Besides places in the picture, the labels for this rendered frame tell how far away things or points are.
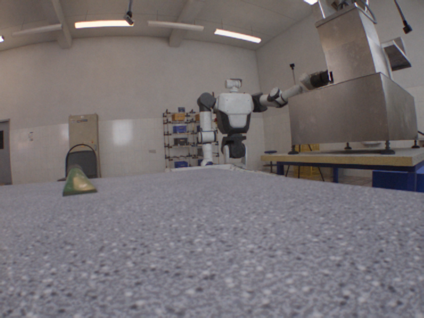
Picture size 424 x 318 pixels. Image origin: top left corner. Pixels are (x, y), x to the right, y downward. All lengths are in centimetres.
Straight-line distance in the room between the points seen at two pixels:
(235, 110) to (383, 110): 105
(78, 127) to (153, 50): 319
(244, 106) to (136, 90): 498
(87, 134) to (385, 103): 565
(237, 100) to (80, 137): 477
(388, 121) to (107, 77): 629
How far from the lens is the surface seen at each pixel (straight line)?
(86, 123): 576
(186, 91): 652
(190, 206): 17
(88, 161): 247
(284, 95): 140
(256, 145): 732
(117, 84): 633
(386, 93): 79
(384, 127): 76
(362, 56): 90
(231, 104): 150
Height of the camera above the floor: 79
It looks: 3 degrees down
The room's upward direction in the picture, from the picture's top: 4 degrees counter-clockwise
